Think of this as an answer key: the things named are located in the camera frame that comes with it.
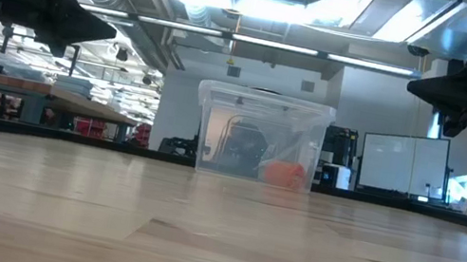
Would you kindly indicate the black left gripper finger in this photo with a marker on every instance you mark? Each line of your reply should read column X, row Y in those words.
column 78, row 26

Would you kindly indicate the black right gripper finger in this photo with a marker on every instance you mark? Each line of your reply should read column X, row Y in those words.
column 447, row 91

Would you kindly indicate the clear plastic storage bin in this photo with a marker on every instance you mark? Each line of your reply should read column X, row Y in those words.
column 215, row 123

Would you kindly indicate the orange elastic bandage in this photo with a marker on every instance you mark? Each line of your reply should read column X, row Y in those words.
column 286, row 175

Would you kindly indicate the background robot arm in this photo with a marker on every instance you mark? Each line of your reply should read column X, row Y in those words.
column 178, row 145

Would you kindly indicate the black overhead gantry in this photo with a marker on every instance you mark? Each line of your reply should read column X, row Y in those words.
column 72, row 66

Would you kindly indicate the stacked grey trays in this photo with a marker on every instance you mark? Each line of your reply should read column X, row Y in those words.
column 73, row 86

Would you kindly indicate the white whiteboard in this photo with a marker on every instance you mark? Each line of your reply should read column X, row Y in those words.
column 401, row 161

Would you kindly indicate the wooden workbench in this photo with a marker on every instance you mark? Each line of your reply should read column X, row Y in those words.
column 6, row 81

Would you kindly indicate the red storage bin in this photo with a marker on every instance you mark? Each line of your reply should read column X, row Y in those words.
column 89, row 127

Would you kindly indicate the long ceiling light strip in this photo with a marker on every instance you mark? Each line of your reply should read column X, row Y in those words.
column 184, row 26

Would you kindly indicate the red tool cabinet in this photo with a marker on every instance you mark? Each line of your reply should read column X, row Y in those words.
column 143, row 134

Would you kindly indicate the black and white appliance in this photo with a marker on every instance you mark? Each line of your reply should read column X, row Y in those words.
column 338, row 176

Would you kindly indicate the black aluminium table frame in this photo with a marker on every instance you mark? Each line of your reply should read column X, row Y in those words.
column 68, row 136

